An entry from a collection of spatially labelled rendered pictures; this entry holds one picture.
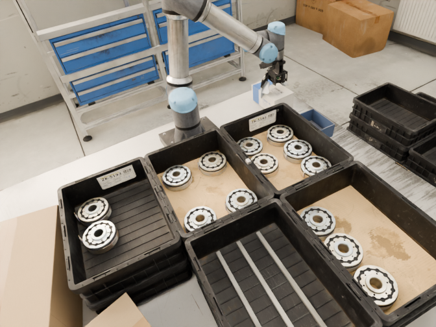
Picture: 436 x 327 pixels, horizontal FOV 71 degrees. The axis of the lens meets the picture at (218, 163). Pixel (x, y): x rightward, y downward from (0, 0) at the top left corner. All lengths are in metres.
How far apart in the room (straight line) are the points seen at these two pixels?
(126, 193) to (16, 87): 2.68
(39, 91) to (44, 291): 2.94
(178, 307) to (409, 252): 0.68
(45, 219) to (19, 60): 2.63
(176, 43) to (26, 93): 2.57
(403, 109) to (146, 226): 1.67
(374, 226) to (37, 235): 1.01
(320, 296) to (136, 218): 0.60
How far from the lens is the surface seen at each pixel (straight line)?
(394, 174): 1.40
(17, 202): 1.58
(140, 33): 2.76
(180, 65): 1.38
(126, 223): 1.08
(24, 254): 1.07
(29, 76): 3.66
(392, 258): 0.99
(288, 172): 1.13
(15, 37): 3.54
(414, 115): 2.14
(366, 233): 1.01
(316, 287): 0.90
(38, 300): 0.96
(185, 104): 1.28
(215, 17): 1.22
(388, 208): 1.05
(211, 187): 1.09
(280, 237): 0.96
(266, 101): 1.60
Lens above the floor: 1.64
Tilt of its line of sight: 44 degrees down
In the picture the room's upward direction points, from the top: 8 degrees counter-clockwise
